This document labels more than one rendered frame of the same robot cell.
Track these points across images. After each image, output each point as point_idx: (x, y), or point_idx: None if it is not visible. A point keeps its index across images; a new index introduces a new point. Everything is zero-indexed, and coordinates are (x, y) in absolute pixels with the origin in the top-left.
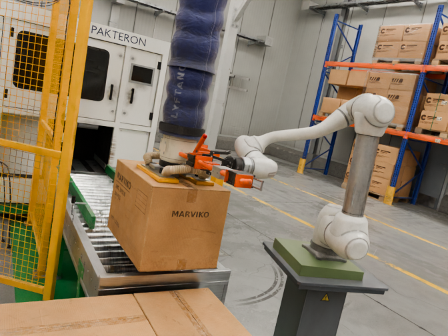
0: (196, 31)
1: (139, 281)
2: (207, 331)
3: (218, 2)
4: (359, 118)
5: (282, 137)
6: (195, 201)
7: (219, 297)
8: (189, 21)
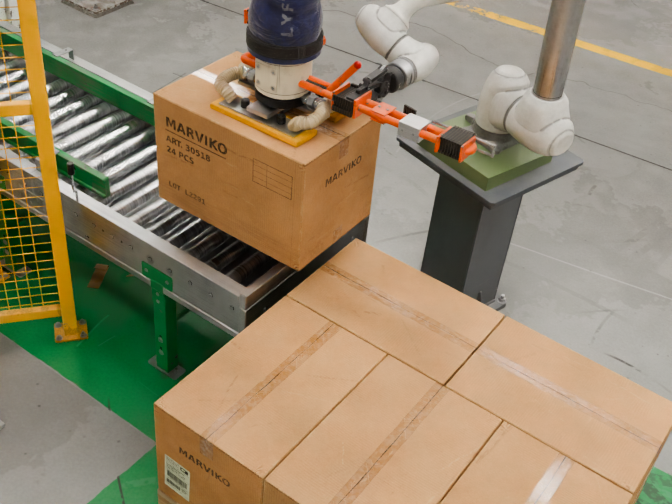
0: None
1: (283, 275)
2: (412, 309)
3: None
4: None
5: (436, 2)
6: (347, 152)
7: (361, 236)
8: None
